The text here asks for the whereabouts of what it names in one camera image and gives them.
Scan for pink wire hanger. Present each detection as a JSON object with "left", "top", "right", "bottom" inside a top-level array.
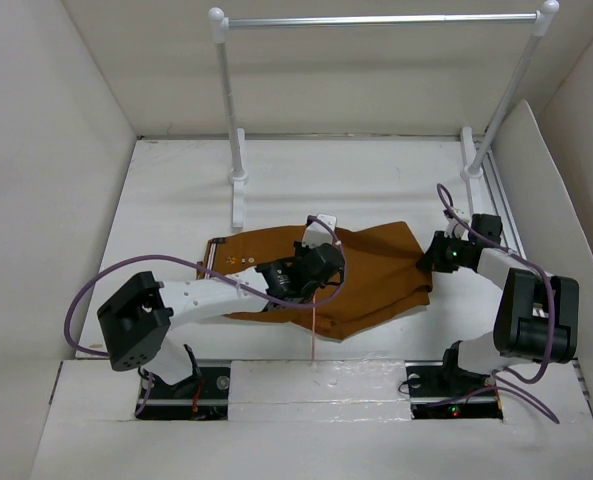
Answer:
[{"left": 310, "top": 306, "right": 317, "bottom": 364}]

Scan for brown trousers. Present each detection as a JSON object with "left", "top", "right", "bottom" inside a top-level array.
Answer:
[{"left": 203, "top": 222, "right": 433, "bottom": 341}]

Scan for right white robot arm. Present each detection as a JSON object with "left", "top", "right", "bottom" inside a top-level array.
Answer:
[{"left": 417, "top": 210, "right": 580, "bottom": 395}]

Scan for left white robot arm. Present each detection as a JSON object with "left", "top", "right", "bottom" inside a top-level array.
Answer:
[{"left": 97, "top": 243, "right": 345, "bottom": 397}]

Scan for white clothes rack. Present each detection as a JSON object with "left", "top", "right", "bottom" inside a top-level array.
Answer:
[{"left": 208, "top": 0, "right": 560, "bottom": 230}]

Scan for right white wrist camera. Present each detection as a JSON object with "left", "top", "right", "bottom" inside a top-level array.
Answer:
[{"left": 444, "top": 208, "right": 471, "bottom": 239}]

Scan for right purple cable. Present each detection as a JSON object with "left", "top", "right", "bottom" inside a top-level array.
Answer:
[{"left": 435, "top": 183, "right": 562, "bottom": 425}]

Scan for purple cable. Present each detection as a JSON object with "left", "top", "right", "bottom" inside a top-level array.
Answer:
[
  {"left": 435, "top": 183, "right": 562, "bottom": 425},
  {"left": 63, "top": 214, "right": 348, "bottom": 419}
]

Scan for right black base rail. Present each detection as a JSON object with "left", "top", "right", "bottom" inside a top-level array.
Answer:
[{"left": 399, "top": 363, "right": 503, "bottom": 420}]

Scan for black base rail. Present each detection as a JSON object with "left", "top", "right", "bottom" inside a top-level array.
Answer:
[
  {"left": 135, "top": 364, "right": 231, "bottom": 421},
  {"left": 399, "top": 363, "right": 503, "bottom": 420}
]

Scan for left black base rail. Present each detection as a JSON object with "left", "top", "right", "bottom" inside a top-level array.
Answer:
[{"left": 135, "top": 364, "right": 231, "bottom": 421}]

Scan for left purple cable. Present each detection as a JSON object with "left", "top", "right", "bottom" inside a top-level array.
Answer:
[{"left": 63, "top": 214, "right": 348, "bottom": 419}]

